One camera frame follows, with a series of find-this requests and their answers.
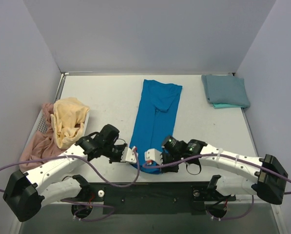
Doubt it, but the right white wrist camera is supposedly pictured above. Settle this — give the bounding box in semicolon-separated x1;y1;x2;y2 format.
144;149;163;165

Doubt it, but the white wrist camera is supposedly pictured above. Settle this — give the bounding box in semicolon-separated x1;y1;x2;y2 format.
121;146;138;164
144;149;163;165

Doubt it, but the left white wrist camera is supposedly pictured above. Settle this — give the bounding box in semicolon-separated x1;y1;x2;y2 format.
121;146;138;164

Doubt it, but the aluminium rail frame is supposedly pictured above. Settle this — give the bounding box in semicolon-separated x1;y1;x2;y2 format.
18;182;281;205

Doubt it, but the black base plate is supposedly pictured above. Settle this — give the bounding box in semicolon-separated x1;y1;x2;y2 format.
63;182;236;218

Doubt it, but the folded grey-blue t shirt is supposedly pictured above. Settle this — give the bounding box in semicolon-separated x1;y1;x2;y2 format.
201;75;250;108

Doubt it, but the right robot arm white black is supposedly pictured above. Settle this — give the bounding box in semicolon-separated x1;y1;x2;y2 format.
162;136;288;205

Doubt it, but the folded teal t shirt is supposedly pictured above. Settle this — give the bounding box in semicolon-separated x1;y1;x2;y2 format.
213;103;243;109

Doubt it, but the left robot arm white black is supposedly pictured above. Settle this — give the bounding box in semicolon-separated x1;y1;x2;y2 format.
3;124;137;222

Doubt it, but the bright blue t shirt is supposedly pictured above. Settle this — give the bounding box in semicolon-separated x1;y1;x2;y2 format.
130;79;182;174

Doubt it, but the white perforated plastic basket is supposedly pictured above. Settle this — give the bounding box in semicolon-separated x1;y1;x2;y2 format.
25;107;91;156

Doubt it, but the dusty pink t shirt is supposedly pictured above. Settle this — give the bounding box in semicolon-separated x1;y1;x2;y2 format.
19;103;64;172

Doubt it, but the pale yellow t shirt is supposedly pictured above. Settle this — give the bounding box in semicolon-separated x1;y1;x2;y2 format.
50;97;90;150

